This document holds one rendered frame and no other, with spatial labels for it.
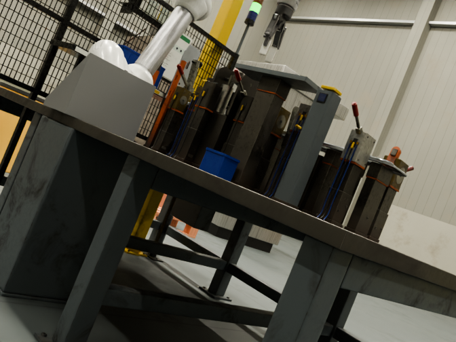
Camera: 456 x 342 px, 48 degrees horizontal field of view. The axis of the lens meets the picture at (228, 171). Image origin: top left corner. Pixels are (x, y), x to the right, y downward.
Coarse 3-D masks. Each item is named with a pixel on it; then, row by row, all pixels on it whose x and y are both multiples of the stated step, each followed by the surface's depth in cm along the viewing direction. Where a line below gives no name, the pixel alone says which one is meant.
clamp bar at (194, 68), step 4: (192, 60) 263; (196, 60) 263; (192, 64) 265; (196, 64) 263; (200, 64) 266; (192, 68) 265; (196, 68) 264; (192, 72) 264; (196, 72) 265; (192, 76) 264; (188, 80) 266; (192, 80) 264; (192, 84) 265
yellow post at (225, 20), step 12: (228, 0) 352; (240, 0) 354; (228, 12) 349; (216, 24) 352; (228, 24) 352; (216, 36) 349; (228, 36) 355; (204, 60) 350; (156, 192) 348; (144, 204) 349; (156, 204) 351; (144, 216) 347; (144, 228) 350; (132, 252) 343
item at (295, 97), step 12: (228, 60) 722; (240, 60) 702; (288, 72) 639; (288, 96) 653; (300, 96) 666; (312, 96) 674; (288, 108) 658; (288, 120) 663; (216, 216) 642; (228, 216) 639; (216, 228) 642; (228, 228) 644; (252, 228) 670; (264, 228) 683; (252, 240) 681; (264, 240) 688; (276, 240) 702
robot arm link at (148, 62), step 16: (176, 0) 248; (192, 0) 244; (208, 0) 250; (176, 16) 243; (192, 16) 247; (160, 32) 240; (176, 32) 242; (160, 48) 237; (128, 64) 232; (144, 64) 233; (160, 64) 241; (144, 80) 230
